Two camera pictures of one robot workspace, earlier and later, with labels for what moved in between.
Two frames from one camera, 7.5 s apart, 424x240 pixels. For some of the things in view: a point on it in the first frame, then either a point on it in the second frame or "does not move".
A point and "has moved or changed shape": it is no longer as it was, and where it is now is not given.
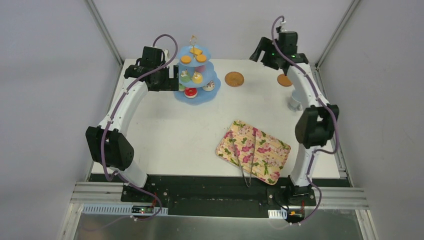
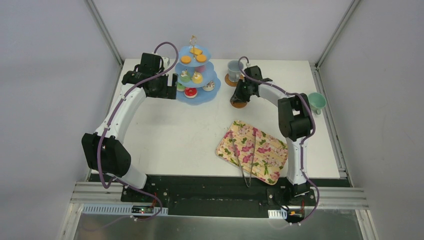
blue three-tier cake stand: x=198 y=83 does not move
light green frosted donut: x=181 y=87 does not move
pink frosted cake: x=201 y=68 does not move
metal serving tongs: x=248 y=183 does not move
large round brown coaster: x=234 y=79 does not move
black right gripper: x=260 y=48 → x=241 y=91
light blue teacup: x=294 y=105 has moved or changed shape
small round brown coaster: x=284 y=80 → x=238 y=105
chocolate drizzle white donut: x=209 y=86 does not move
